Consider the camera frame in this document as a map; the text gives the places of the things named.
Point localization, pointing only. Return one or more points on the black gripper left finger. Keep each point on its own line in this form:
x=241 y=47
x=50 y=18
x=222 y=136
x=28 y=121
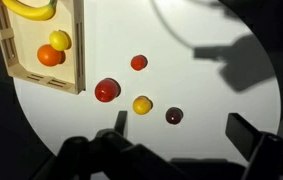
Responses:
x=121 y=120

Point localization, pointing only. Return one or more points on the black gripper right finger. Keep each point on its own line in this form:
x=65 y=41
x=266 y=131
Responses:
x=242 y=133

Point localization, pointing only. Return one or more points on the small red-orange round fruit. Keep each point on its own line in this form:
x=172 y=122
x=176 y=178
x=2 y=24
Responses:
x=138 y=62

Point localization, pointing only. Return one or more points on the wooden tray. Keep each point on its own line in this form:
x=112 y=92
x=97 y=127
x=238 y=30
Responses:
x=66 y=43

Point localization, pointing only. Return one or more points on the large red tomato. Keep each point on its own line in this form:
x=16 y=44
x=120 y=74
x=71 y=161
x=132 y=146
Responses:
x=106 y=90

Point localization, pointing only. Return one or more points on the dark purple plum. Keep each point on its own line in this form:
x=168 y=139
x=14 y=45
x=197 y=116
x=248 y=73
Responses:
x=174 y=115

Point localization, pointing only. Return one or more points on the orange fruit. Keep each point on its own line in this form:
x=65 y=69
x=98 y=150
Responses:
x=48 y=55

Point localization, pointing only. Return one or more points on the yellow lemon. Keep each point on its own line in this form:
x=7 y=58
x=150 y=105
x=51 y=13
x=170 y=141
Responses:
x=59 y=40

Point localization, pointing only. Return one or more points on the yellow banana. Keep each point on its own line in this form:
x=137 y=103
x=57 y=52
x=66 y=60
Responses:
x=31 y=12

